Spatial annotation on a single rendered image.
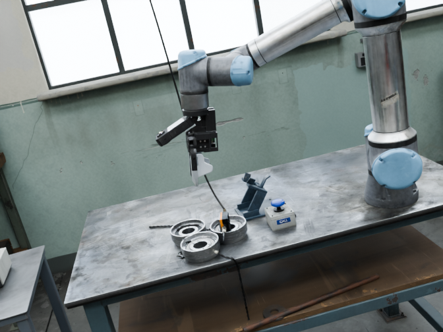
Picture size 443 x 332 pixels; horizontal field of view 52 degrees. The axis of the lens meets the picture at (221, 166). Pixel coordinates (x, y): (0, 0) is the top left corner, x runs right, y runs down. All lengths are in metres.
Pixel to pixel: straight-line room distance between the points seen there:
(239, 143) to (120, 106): 0.78
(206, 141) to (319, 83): 1.86
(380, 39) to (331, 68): 1.92
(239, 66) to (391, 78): 0.36
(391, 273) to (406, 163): 0.47
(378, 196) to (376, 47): 0.45
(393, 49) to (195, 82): 0.48
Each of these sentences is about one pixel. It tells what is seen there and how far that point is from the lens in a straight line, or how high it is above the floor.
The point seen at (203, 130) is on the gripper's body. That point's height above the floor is 1.11.
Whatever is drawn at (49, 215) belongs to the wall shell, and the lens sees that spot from 3.07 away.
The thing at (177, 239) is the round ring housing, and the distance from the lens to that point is 1.31.
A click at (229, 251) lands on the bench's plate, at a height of 0.80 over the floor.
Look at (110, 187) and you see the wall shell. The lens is 2.96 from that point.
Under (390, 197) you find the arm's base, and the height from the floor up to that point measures 0.83.
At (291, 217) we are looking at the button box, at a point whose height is 0.83.
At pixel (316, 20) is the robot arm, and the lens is 1.26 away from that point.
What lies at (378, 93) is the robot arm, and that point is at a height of 1.16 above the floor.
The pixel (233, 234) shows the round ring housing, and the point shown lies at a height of 0.83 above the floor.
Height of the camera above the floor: 1.42
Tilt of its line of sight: 19 degrees down
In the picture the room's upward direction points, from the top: 11 degrees counter-clockwise
